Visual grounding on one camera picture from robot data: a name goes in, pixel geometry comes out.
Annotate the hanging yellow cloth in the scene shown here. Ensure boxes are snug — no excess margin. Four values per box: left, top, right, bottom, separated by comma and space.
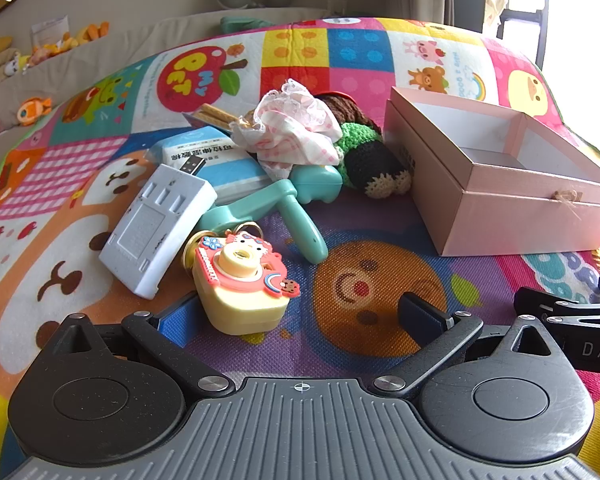
484, 0, 509, 29

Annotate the blue white tissue pack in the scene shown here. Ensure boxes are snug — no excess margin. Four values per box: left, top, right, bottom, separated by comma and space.
150, 127, 272, 206

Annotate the row of orange plush toys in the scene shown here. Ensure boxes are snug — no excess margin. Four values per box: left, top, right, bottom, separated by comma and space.
29, 21, 111, 67

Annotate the biscuit stick box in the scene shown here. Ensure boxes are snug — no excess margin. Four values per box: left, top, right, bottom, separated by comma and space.
182, 103, 247, 137

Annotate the colourful printed blanket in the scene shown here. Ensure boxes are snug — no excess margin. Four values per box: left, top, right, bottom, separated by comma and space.
0, 16, 600, 480

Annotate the teal cloth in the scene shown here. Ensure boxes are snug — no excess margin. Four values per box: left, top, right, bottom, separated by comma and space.
220, 15, 277, 32

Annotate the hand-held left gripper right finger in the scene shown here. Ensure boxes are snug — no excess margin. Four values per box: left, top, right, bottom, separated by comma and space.
370, 291, 563, 402

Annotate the toy camera keychain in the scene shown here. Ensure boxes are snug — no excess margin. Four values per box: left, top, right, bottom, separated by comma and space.
182, 220, 301, 336

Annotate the white battery charger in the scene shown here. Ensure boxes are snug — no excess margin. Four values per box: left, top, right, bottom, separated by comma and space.
99, 155, 218, 301

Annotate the pink cardboard box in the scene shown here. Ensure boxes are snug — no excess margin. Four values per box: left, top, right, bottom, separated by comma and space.
382, 86, 600, 257

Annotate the teal hand-crank toy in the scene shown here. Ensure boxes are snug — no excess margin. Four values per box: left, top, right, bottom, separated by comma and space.
200, 164, 344, 265

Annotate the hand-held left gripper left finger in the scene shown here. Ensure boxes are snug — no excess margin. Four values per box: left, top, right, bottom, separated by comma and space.
44, 292, 237, 401

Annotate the beige bed cover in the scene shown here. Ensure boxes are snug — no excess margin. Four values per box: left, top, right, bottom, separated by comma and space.
0, 7, 341, 148

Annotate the pink lace cloth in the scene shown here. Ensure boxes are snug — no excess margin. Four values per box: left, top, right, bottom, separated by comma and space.
229, 78, 344, 181

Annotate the orange fish plush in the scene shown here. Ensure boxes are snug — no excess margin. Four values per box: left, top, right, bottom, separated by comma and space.
16, 96, 53, 126

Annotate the crochet doll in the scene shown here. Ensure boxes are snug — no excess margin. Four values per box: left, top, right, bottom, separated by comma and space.
316, 91, 414, 199

